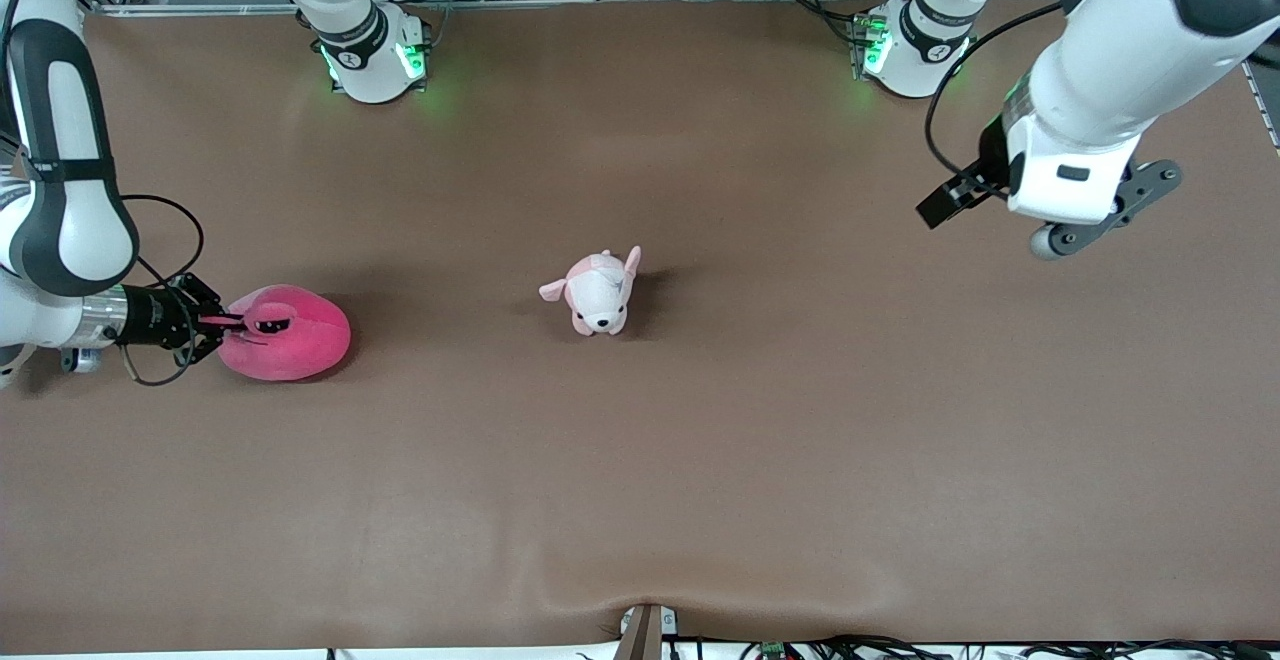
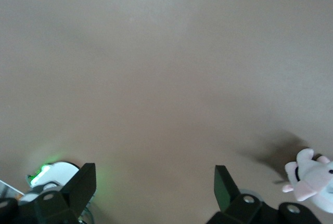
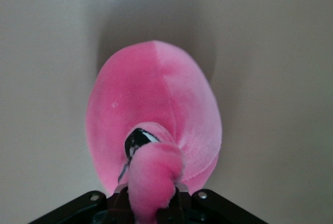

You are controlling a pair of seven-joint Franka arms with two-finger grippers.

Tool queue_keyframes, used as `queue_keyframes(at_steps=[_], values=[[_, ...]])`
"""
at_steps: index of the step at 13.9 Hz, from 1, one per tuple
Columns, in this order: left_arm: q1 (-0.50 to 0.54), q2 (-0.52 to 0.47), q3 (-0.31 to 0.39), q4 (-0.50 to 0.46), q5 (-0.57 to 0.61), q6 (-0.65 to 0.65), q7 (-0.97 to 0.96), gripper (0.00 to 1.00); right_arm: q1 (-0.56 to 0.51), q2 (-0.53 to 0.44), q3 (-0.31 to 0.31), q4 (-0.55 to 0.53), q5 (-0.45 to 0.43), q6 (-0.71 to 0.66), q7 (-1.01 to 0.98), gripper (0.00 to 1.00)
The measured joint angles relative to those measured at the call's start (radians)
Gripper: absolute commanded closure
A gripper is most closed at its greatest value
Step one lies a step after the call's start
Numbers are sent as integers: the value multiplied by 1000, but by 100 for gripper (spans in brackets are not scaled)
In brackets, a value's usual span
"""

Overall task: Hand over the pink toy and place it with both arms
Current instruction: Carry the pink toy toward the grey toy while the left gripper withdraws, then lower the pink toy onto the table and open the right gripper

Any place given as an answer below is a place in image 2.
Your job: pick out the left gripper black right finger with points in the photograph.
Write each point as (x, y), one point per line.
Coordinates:
(247, 211)

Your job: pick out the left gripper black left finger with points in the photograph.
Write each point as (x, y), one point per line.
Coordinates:
(65, 203)

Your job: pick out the pale pink white plush dog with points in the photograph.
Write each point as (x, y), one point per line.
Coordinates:
(314, 179)

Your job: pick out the brown table mat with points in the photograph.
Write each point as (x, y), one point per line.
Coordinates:
(130, 78)

